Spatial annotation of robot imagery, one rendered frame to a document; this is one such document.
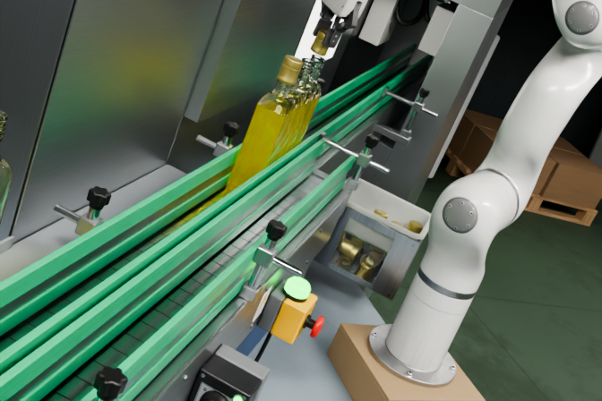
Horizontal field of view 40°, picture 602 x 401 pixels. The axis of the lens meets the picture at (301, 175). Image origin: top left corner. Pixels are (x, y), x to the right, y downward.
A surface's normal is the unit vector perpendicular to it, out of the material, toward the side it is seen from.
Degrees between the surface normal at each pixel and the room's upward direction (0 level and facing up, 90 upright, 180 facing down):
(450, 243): 129
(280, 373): 0
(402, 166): 90
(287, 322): 90
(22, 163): 90
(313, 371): 0
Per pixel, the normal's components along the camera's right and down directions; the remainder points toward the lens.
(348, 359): -0.87, -0.16
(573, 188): 0.29, 0.47
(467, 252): -0.40, 0.77
